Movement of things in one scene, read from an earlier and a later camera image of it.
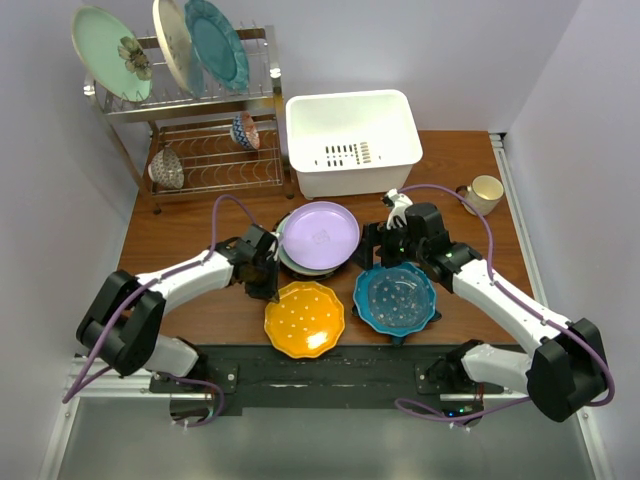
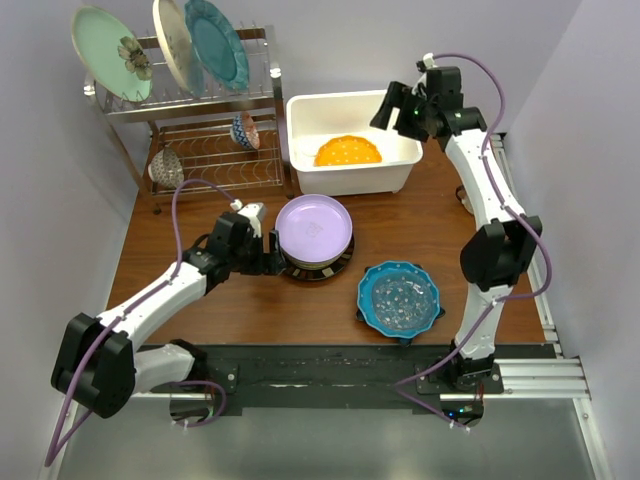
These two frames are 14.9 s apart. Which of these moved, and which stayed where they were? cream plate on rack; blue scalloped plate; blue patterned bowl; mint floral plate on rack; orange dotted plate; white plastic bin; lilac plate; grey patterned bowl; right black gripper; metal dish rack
Moved: right black gripper; orange dotted plate; lilac plate
Stayed: grey patterned bowl; cream plate on rack; blue patterned bowl; metal dish rack; mint floral plate on rack; blue scalloped plate; white plastic bin
